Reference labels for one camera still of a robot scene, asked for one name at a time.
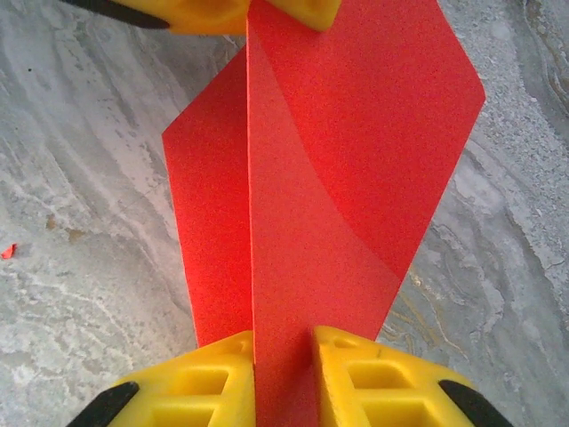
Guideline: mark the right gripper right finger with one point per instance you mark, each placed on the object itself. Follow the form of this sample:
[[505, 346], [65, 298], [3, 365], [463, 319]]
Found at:
[[329, 378]]

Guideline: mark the small red paper scrap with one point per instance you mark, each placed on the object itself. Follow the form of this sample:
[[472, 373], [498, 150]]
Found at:
[[9, 252]]

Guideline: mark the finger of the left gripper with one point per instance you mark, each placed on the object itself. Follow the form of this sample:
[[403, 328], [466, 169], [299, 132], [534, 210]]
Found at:
[[200, 18], [311, 13]]

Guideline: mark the red paper sheet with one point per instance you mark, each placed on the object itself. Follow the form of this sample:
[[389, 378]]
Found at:
[[333, 178]]

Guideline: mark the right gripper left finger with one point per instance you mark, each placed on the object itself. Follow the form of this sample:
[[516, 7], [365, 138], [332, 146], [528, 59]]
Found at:
[[235, 356]]

